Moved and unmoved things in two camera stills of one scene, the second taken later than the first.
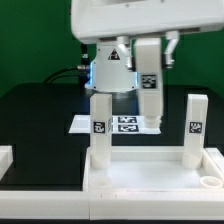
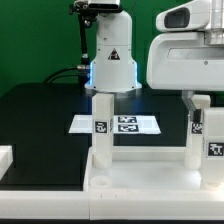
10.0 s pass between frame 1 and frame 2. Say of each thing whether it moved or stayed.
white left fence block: stayed
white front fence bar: stayed
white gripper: moved
